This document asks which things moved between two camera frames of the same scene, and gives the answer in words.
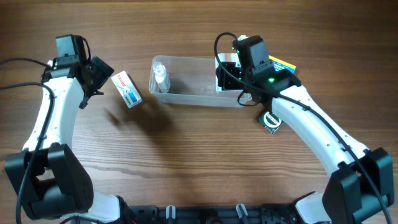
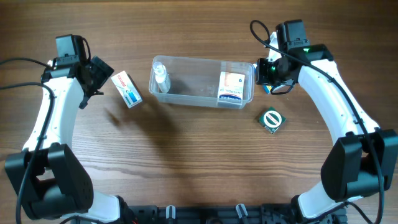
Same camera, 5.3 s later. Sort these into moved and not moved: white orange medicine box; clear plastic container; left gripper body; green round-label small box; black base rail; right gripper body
Moved: white orange medicine box; right gripper body
Not moved: left gripper body; black base rail; green round-label small box; clear plastic container
